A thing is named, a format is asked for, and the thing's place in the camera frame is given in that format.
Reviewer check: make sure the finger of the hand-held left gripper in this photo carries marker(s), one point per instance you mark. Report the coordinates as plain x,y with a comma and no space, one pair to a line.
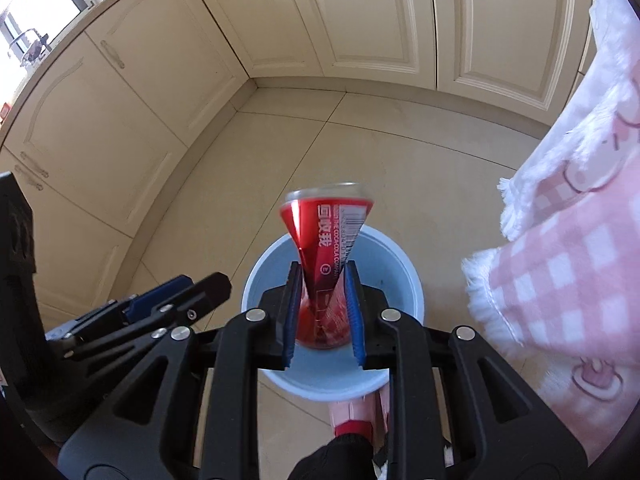
210,292
155,297

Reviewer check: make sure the pink slipper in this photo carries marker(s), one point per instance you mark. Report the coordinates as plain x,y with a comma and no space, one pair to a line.
355,415

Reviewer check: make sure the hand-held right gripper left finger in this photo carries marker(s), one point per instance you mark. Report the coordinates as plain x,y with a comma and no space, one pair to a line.
293,310

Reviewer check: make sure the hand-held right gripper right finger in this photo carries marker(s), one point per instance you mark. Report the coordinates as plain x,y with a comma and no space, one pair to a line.
352,310

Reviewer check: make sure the person's leg in black trousers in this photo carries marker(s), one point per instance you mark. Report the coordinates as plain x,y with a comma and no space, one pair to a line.
330,462

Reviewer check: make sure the cream kitchen base cabinet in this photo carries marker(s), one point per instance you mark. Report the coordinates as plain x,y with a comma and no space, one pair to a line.
150,90

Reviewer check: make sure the crushed red soda can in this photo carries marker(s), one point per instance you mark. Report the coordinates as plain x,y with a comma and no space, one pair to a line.
320,230

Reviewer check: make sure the pink checked fleece blanket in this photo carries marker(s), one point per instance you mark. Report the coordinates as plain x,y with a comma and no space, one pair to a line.
575,260

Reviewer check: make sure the light blue plastic bin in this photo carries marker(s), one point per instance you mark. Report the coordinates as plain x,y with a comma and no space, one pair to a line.
320,381

